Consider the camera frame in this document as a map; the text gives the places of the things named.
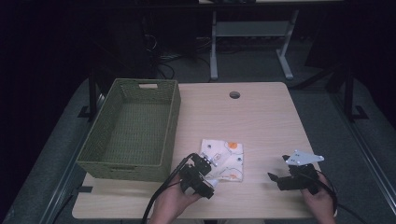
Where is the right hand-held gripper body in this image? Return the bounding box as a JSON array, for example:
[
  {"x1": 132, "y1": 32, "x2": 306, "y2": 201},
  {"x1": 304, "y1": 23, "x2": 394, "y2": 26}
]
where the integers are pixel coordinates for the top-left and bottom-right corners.
[{"x1": 276, "y1": 149, "x2": 325, "y2": 196}]

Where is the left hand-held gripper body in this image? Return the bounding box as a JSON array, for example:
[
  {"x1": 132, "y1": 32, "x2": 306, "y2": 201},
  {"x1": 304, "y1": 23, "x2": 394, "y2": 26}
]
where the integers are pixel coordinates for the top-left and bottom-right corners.
[{"x1": 178, "y1": 152, "x2": 219, "y2": 198}]

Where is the white patterned cloth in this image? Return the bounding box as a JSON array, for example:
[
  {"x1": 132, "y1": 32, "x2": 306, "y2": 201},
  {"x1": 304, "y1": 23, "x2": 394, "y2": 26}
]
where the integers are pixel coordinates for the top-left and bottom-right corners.
[{"x1": 199, "y1": 138, "x2": 245, "y2": 189}]

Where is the green woven basket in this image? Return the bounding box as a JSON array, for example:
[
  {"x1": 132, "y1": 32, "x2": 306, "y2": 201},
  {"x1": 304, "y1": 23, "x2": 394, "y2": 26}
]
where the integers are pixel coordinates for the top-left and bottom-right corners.
[{"x1": 76, "y1": 77, "x2": 182, "y2": 183}]

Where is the person's right hand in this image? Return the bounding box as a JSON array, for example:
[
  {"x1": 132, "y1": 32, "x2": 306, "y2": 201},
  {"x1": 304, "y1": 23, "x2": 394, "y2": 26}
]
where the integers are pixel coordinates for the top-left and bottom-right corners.
[{"x1": 300, "y1": 173, "x2": 338, "y2": 220}]

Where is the person's left hand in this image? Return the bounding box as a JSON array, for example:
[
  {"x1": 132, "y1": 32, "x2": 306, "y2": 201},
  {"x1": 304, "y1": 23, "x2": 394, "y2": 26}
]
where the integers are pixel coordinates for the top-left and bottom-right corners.
[{"x1": 153, "y1": 174, "x2": 204, "y2": 222}]

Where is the black metal stand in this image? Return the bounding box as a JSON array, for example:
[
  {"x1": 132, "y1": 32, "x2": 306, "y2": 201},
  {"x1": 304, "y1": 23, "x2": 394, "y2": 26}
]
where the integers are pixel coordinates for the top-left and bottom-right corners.
[
  {"x1": 341, "y1": 66, "x2": 370, "y2": 123},
  {"x1": 78, "y1": 66, "x2": 102, "y2": 123}
]

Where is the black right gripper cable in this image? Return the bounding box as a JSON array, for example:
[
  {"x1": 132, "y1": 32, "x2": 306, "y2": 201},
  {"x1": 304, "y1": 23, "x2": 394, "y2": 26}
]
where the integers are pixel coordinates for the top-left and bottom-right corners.
[{"x1": 316, "y1": 174, "x2": 370, "y2": 224}]

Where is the metal floor rail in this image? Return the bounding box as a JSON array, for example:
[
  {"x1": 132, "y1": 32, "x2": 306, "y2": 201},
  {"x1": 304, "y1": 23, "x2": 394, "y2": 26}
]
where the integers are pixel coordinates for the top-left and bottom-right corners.
[
  {"x1": 329, "y1": 92, "x2": 396, "y2": 217},
  {"x1": 38, "y1": 92, "x2": 106, "y2": 224}
]

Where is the bundle of floor cables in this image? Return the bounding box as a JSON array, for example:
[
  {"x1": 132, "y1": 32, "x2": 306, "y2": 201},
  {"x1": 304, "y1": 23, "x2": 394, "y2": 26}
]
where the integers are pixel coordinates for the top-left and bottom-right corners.
[{"x1": 141, "y1": 32, "x2": 213, "y2": 80}]

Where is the grey metal desk frame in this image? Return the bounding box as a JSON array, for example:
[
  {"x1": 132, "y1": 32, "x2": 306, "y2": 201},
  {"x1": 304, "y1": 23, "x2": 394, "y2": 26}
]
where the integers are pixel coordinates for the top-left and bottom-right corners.
[{"x1": 209, "y1": 8, "x2": 301, "y2": 82}]

